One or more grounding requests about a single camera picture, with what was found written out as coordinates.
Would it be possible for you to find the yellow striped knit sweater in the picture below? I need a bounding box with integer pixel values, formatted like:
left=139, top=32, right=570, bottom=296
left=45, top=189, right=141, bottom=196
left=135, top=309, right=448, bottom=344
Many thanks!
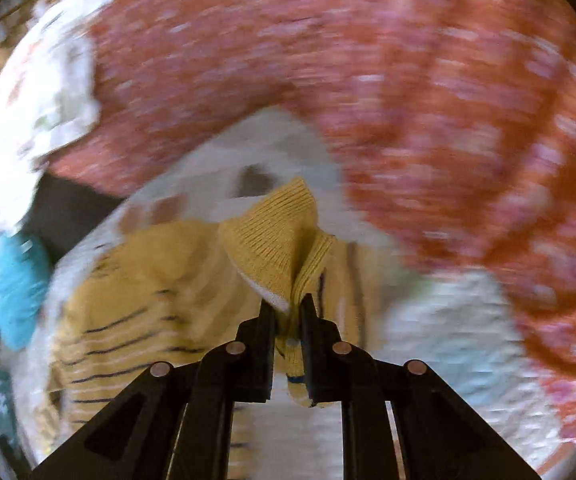
left=50, top=177, right=393, bottom=480

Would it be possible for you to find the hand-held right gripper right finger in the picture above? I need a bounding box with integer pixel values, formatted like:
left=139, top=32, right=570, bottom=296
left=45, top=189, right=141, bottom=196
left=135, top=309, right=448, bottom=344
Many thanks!
left=300, top=293, right=543, bottom=480

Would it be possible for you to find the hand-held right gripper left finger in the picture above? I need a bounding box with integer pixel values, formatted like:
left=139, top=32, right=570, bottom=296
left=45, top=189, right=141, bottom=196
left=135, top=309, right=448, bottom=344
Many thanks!
left=32, top=301, right=276, bottom=480

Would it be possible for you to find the teal dotted item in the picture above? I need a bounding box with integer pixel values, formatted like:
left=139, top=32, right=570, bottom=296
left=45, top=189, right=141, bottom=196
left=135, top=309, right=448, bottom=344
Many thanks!
left=0, top=370, right=19, bottom=441

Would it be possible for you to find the black cloth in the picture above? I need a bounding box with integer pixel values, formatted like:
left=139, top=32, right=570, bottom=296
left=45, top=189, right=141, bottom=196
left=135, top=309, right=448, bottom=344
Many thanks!
left=23, top=172, right=124, bottom=266

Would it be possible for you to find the white rug with coloured patches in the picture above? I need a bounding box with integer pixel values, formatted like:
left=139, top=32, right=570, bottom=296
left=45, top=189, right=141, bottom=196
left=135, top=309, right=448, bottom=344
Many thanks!
left=23, top=107, right=568, bottom=471

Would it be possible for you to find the white printed cloth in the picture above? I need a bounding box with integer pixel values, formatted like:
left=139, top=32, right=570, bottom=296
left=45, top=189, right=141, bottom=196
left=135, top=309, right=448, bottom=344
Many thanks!
left=0, top=0, right=101, bottom=231

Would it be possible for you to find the teal cloth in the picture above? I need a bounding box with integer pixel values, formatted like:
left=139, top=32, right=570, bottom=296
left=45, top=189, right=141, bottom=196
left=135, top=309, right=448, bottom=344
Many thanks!
left=0, top=232, right=51, bottom=351

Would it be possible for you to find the red patterned blanket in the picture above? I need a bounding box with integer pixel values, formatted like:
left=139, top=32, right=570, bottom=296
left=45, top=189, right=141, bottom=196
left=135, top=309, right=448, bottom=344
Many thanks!
left=48, top=0, right=576, bottom=451

